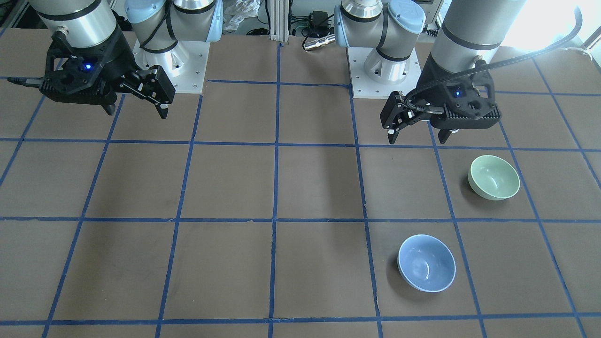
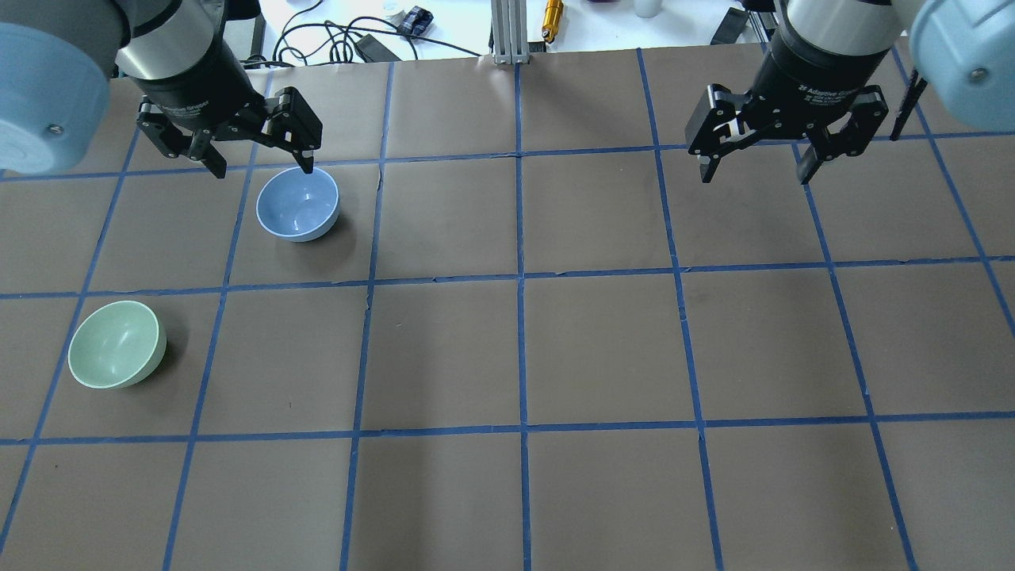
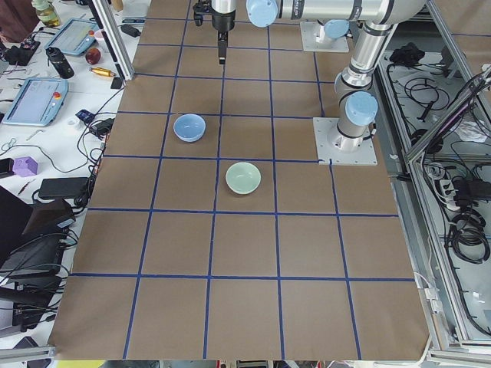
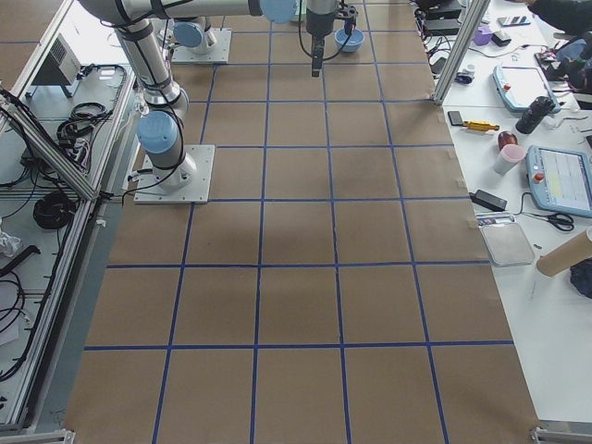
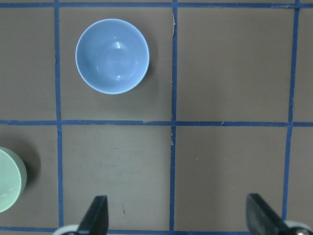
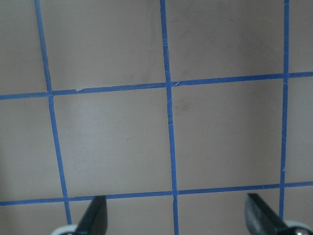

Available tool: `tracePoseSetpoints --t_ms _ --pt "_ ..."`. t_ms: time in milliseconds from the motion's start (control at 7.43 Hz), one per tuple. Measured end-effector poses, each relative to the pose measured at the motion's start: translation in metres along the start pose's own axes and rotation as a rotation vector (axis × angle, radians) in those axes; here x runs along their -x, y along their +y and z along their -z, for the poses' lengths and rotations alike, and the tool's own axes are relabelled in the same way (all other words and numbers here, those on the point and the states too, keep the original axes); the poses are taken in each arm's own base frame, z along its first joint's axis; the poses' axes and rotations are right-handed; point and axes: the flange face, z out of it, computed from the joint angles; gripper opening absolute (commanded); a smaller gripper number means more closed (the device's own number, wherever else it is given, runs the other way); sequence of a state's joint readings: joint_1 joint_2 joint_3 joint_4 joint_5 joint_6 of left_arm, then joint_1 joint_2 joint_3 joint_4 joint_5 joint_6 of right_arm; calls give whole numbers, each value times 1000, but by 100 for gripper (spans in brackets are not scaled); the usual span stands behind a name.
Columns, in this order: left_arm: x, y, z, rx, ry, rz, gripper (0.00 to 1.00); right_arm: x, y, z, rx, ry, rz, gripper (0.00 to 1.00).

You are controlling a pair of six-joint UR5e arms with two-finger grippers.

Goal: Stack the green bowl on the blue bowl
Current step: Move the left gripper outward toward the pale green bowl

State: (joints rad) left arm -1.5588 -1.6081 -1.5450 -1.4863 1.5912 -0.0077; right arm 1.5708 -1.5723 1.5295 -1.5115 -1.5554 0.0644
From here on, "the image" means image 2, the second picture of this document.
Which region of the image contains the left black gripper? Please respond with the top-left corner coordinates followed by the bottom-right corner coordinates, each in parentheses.
top-left (119, 35), bottom-right (323, 179)

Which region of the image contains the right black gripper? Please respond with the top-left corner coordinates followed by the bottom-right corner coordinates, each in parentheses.
top-left (686, 30), bottom-right (889, 185)

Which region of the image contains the green bowl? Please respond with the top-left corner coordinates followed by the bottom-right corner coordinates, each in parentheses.
top-left (67, 300), bottom-right (167, 390)

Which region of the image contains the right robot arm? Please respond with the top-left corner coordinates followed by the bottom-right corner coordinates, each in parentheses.
top-left (685, 1), bottom-right (1014, 184)

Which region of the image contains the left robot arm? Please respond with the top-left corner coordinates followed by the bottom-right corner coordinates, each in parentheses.
top-left (1, 1), bottom-right (323, 179)

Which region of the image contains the blue bowl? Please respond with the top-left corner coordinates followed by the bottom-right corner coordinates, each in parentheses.
top-left (256, 167), bottom-right (341, 243)

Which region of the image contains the black power adapter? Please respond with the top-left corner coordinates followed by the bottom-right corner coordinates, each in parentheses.
top-left (353, 35), bottom-right (401, 63)

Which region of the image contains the gold cylinder tool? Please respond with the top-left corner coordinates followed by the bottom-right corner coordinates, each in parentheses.
top-left (540, 0), bottom-right (565, 44)

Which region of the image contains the aluminium frame post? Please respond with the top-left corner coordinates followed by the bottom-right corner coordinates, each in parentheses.
top-left (490, 0), bottom-right (530, 65)

